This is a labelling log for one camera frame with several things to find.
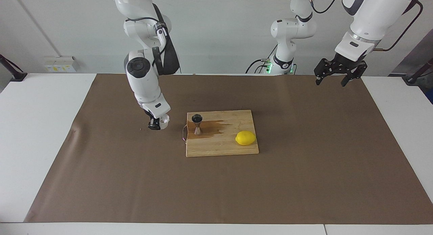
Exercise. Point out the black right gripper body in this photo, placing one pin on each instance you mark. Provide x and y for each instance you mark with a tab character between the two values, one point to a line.
150	115

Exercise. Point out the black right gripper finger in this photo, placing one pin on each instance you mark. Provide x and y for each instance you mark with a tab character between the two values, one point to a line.
155	125

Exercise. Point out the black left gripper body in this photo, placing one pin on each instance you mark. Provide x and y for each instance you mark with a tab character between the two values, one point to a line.
341	64

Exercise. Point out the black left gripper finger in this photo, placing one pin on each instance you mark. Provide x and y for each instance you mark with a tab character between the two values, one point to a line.
357	75
321	68

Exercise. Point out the clear faceted glass cup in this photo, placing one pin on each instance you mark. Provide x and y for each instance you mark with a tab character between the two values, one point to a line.
165	122

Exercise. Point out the steel double jigger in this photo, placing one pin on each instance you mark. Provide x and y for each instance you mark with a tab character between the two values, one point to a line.
197	120

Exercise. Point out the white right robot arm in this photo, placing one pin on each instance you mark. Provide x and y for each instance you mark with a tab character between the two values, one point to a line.
145	82

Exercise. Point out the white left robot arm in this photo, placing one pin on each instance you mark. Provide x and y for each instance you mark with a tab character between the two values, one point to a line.
372	15

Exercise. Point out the wooden cutting board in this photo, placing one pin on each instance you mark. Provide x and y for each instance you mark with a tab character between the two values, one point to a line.
220	143

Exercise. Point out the blue object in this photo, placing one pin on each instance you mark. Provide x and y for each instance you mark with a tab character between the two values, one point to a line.
430	96

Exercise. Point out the brown paper table mat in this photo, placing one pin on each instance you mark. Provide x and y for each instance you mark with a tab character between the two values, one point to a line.
216	187

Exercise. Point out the yellow lemon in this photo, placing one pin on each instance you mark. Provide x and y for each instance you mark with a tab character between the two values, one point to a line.
245	138

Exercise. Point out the black clamp mount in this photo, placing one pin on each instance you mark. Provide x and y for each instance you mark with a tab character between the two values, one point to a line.
15	75
414	79

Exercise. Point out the white wall socket strip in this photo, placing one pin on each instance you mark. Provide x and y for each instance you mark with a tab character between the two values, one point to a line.
60	65

